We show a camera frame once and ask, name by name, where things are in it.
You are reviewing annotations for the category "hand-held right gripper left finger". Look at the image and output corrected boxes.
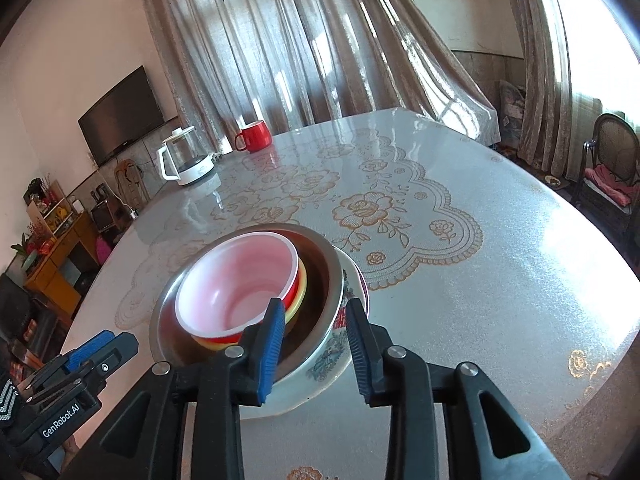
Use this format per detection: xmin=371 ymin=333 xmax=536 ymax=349
xmin=77 ymin=297 xmax=287 ymax=480

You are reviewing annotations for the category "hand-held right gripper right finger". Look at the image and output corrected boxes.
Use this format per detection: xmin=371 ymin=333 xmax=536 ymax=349
xmin=345 ymin=299 xmax=571 ymax=480

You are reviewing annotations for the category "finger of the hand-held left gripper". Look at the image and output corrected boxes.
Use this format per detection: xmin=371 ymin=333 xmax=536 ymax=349
xmin=25 ymin=330 xmax=117 ymax=391
xmin=27 ymin=332 xmax=140 ymax=406

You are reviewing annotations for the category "white plate with red symbols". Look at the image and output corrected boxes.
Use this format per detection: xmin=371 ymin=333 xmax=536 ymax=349
xmin=240 ymin=255 xmax=368 ymax=416

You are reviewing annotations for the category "white plate with vine rim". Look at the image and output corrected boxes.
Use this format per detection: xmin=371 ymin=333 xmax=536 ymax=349
xmin=357 ymin=270 xmax=372 ymax=318

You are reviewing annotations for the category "yellow plastic bowl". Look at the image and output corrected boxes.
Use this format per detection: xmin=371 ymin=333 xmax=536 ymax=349
xmin=192 ymin=257 xmax=307 ymax=351

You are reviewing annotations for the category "red plastic bowl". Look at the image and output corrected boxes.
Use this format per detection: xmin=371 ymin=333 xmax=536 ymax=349
xmin=175 ymin=232 xmax=300 ymax=346

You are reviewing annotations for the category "stainless steel bowl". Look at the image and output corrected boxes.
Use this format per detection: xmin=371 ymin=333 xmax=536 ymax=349
xmin=149 ymin=225 xmax=346 ymax=386

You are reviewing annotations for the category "black wooden armchair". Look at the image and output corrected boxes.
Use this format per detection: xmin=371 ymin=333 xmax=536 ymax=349
xmin=0 ymin=272 xmax=71 ymax=361

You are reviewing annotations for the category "wooden desk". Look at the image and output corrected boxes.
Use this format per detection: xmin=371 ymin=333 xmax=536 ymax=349
xmin=22 ymin=210 xmax=101 ymax=316

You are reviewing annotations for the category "potted green plant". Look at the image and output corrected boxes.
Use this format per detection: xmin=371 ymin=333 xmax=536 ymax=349
xmin=10 ymin=232 xmax=38 ymax=271

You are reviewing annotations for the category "small old television set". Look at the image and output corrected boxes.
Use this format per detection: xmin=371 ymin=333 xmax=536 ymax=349
xmin=90 ymin=199 xmax=118 ymax=233

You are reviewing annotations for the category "small wooden shelf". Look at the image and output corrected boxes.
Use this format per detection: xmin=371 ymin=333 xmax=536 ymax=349
xmin=25 ymin=180 xmax=76 ymax=241

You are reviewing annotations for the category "wooden chair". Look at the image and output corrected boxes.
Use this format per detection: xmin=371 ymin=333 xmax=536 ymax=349
xmin=112 ymin=159 xmax=151 ymax=211

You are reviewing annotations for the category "white electric glass kettle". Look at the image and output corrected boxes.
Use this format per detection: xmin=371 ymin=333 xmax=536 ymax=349
xmin=157 ymin=127 xmax=217 ymax=186

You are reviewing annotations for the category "red mug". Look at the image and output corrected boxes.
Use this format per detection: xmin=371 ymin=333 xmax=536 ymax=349
xmin=234 ymin=121 xmax=273 ymax=153

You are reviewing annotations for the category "black flat television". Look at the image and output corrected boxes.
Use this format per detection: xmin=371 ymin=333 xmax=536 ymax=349
xmin=77 ymin=65 xmax=166 ymax=166

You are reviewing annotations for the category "patterned cushion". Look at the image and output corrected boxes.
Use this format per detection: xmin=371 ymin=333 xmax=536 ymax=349
xmin=500 ymin=80 xmax=526 ymax=151

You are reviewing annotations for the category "red seat cushion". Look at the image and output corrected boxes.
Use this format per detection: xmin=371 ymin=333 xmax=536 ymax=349
xmin=585 ymin=165 xmax=633 ymax=206

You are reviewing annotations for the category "large grey sheer curtain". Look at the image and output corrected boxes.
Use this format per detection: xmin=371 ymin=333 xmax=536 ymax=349
xmin=135 ymin=0 xmax=501 ymax=146

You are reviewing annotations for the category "narrow grey sheer curtain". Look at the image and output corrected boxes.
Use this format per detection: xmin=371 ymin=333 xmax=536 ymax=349
xmin=500 ymin=0 xmax=601 ymax=181

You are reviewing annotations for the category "dark wicker-back chair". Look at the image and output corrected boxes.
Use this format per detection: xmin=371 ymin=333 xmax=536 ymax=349
xmin=570 ymin=112 xmax=640 ymax=261

